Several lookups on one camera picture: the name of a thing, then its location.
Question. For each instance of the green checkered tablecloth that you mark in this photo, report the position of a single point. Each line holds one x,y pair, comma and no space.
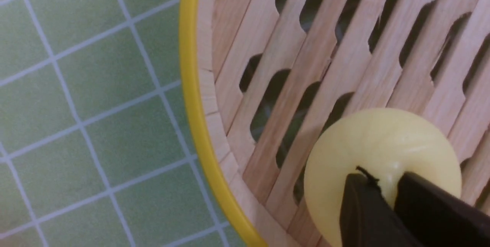
95,146

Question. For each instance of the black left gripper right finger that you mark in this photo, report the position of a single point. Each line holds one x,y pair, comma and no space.
437,218

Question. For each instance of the yellow bun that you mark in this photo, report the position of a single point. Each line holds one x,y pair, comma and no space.
386,142

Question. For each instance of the bamboo steamer tray yellow rim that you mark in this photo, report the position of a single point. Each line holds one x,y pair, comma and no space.
263,79

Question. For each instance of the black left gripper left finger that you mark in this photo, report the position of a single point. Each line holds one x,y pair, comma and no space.
366,219

